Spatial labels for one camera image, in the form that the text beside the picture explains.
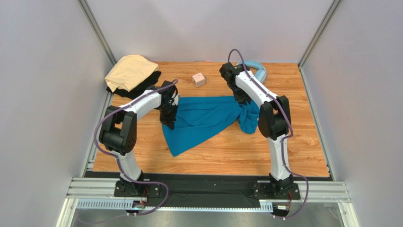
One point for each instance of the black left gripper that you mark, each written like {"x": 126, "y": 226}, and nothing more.
{"x": 170, "y": 121}

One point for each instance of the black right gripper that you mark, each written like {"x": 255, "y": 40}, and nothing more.
{"x": 241, "y": 98}

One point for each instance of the blue t shirt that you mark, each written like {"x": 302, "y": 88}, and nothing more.
{"x": 201, "y": 118}

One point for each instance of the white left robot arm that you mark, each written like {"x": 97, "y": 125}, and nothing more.
{"x": 117, "y": 131}

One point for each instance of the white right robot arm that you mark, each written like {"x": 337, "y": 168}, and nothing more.
{"x": 273, "y": 123}

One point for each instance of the pink cube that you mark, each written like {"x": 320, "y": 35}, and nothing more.
{"x": 198, "y": 80}

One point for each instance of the light blue headphones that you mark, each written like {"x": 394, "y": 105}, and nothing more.
{"x": 261, "y": 70}

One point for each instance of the black t shirt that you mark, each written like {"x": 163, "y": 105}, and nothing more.
{"x": 139, "y": 89}

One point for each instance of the beige t shirt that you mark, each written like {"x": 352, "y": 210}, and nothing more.
{"x": 129, "y": 72}

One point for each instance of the aluminium frame rail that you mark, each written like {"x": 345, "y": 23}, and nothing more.
{"x": 323, "y": 203}

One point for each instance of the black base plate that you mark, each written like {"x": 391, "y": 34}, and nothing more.
{"x": 202, "y": 191}

